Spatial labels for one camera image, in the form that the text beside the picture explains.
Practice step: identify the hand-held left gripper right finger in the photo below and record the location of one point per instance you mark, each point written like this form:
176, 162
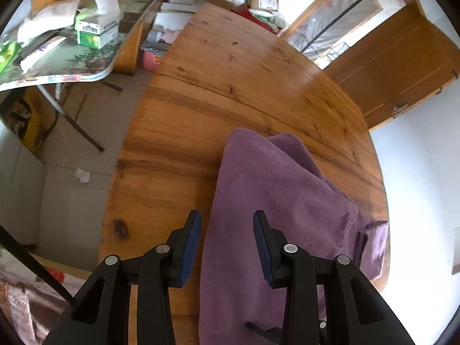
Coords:
261, 249

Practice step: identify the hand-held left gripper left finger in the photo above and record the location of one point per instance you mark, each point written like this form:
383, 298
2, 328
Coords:
190, 249

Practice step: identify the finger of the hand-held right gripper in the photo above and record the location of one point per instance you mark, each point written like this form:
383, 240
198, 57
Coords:
264, 331

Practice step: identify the purple fleece garment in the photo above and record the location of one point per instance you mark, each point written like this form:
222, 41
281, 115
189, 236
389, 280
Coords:
273, 187

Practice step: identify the crumpled white paper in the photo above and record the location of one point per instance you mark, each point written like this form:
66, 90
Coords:
82, 175

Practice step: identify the person's pink plush pants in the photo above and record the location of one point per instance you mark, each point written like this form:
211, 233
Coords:
25, 305

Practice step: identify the pink basket with cloths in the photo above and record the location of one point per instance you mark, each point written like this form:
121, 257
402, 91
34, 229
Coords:
158, 52

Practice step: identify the yellow and black crate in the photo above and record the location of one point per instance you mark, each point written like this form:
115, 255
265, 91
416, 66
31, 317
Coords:
28, 122

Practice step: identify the printed folding table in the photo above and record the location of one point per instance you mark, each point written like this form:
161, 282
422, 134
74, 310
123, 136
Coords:
90, 57

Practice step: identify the wooden door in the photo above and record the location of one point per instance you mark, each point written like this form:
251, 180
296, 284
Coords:
395, 72

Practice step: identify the pile of white green packets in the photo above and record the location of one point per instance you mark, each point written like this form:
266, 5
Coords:
273, 19

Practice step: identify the flat white boxes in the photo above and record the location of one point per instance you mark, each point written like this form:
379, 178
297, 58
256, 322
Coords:
172, 19

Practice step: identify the red printed bag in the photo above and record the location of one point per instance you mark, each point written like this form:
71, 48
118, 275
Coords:
248, 14

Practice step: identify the green and white carton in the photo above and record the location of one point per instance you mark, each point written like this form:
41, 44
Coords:
99, 25

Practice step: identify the doorway with plastic curtain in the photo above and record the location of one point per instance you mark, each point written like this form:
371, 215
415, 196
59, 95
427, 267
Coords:
334, 18

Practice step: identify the open labelled cardboard box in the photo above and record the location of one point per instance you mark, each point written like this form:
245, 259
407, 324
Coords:
264, 0

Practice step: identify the closed brown cardboard box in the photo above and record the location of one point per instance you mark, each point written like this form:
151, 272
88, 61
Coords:
220, 0

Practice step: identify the green plastic bag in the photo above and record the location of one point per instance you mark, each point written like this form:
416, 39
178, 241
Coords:
9, 57

